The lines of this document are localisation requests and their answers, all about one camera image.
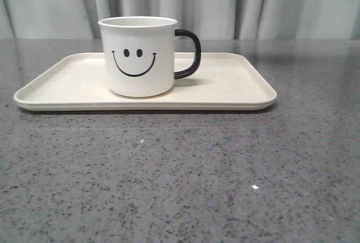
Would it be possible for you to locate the white smiley mug black handle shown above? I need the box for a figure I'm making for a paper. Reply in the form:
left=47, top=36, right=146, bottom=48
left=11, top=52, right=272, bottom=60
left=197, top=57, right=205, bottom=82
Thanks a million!
left=98, top=16, right=201, bottom=97

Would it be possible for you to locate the cream rectangular plastic tray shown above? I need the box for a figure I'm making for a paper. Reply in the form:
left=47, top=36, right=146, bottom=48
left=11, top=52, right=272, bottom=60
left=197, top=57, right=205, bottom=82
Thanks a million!
left=13, top=52, right=277, bottom=111

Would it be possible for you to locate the light grey pleated curtain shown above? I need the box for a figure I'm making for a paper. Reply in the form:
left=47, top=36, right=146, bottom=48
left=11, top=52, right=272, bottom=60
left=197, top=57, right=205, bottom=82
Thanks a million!
left=1, top=0, right=359, bottom=39

